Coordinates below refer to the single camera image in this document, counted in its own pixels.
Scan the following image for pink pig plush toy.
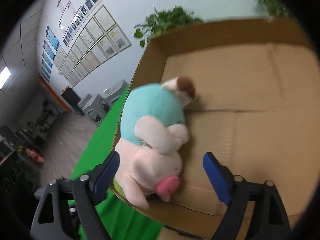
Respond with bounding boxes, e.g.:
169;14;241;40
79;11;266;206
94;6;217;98
115;76;196;210

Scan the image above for grey plastic stool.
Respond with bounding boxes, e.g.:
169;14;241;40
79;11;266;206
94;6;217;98
78;94;111;127

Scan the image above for large open cardboard tray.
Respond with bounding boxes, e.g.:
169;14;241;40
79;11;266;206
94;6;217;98
109;17;320;239

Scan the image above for left potted green plant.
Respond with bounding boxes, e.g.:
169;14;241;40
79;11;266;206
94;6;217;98
133;6;204;48

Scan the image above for potted green plant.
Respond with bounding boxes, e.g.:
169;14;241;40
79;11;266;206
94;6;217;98
133;6;204;48
253;0;294;18

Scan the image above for right potted green plant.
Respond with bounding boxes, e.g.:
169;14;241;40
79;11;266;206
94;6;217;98
253;0;294;18

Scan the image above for black cabinet by wall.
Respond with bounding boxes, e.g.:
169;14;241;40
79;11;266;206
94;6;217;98
62;87;81;112

